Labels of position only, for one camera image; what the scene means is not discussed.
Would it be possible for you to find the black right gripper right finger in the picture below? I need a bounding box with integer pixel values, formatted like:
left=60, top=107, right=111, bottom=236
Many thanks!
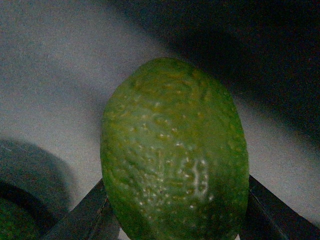
left=239, top=176, right=320, bottom=240

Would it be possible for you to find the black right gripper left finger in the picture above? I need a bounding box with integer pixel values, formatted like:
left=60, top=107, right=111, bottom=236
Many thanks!
left=46, top=180, right=120, bottom=240

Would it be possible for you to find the green avocado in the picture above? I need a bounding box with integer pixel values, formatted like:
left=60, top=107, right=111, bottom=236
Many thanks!
left=100, top=58, right=249, bottom=240

